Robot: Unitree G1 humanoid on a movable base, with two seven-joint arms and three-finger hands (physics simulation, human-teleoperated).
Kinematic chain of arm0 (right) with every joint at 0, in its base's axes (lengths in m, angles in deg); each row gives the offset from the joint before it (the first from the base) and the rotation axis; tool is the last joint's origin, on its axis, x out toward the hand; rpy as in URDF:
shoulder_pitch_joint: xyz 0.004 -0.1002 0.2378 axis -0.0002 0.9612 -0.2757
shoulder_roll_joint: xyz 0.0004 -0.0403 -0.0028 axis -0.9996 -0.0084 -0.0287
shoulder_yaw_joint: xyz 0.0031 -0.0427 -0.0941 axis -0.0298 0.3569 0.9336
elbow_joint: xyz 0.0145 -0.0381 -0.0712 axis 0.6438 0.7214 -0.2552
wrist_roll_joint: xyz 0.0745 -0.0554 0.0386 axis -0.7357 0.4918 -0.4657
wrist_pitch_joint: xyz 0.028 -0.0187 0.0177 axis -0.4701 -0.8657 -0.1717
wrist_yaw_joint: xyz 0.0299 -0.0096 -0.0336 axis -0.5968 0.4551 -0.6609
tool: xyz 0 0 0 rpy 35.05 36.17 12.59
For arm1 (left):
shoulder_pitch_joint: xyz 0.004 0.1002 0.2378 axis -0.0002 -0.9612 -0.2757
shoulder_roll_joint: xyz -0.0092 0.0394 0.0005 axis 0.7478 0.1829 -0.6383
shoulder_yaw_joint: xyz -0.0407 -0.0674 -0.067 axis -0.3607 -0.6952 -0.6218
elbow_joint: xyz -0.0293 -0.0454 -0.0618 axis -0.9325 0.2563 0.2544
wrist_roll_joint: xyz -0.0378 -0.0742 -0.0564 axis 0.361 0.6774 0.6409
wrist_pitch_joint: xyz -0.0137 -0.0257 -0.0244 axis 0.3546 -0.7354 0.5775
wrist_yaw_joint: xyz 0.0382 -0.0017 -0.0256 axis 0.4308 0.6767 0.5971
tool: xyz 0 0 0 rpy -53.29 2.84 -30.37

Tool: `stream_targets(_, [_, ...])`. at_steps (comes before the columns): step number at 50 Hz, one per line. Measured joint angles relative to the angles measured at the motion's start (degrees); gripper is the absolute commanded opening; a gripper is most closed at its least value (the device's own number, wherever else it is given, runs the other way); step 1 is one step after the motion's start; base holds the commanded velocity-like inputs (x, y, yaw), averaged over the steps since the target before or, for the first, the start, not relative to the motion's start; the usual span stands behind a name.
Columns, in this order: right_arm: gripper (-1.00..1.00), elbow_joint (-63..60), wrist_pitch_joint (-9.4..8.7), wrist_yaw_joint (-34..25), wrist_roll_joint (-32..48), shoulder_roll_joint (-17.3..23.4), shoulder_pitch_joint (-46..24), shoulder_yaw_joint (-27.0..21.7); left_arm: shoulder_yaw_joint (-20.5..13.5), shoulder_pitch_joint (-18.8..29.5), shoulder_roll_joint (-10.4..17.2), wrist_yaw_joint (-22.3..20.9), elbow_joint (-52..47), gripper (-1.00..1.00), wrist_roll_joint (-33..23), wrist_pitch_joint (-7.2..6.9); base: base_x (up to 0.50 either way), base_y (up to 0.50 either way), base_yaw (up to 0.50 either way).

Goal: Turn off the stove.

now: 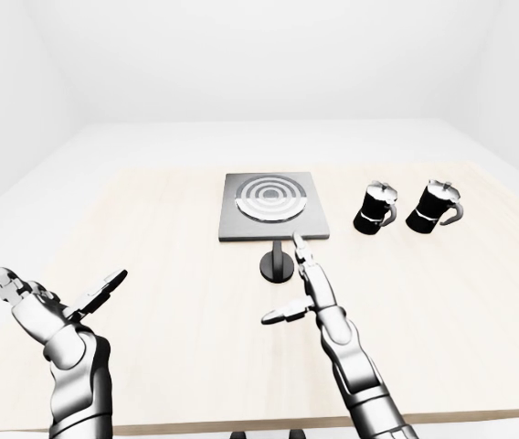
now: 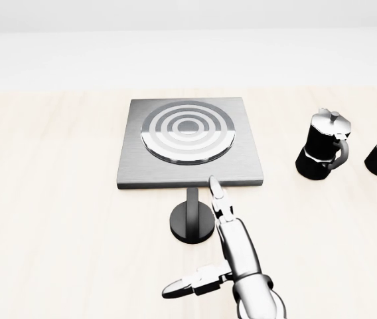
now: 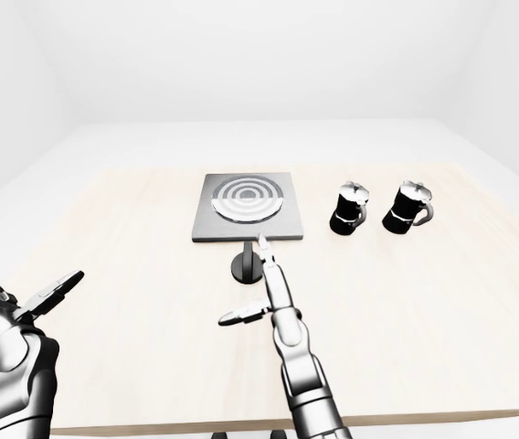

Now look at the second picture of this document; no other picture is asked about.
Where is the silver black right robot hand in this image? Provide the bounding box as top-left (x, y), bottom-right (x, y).
top-left (161, 175), bottom-right (289, 319)

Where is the round black stove knob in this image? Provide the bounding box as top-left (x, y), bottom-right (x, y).
top-left (169, 187), bottom-right (216, 245)

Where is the flat grey stove plate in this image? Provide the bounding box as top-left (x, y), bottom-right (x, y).
top-left (117, 96), bottom-right (265, 191)

